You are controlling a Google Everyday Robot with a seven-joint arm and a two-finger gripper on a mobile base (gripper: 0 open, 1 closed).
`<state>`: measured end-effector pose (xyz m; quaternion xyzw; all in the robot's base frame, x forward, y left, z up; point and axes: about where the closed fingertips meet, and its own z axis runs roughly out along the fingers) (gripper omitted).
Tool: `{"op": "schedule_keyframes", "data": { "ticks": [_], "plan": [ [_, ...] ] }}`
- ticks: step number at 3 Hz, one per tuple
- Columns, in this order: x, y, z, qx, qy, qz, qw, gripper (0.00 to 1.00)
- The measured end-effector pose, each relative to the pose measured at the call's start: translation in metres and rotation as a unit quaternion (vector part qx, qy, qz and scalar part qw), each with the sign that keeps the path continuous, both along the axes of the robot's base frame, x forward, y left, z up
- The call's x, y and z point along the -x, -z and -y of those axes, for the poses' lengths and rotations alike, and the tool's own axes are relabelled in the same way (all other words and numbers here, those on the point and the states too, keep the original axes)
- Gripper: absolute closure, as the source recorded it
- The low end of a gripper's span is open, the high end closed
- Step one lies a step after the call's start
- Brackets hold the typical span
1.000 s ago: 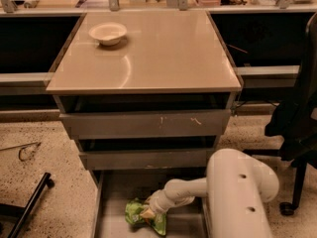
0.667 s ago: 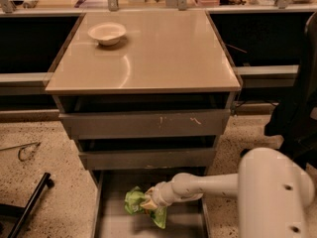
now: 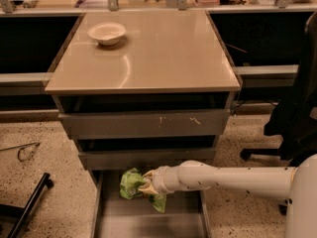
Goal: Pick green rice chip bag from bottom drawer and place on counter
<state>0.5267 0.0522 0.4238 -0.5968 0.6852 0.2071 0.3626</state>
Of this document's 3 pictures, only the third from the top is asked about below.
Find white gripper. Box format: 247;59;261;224
139;166;180;194

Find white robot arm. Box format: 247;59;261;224
140;155;317;238

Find black chair base leg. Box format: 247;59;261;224
0;173;53;238

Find grey middle drawer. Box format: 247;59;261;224
77;136;217;171

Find thin cable on floor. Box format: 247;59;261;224
0;142;42;163

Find grey drawer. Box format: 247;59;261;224
90;171;212;238
77;136;217;171
53;91;234;140

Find black office chair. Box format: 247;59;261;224
240;12;317;167

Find white paper bowl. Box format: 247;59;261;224
87;22;126;46

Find grey top drawer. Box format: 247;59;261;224
53;91;234;140

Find grey bottom drawer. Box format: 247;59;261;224
90;171;212;238

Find green rice chip bag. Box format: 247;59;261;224
120;168;166;213

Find grey drawer cabinet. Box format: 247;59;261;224
44;9;242;183

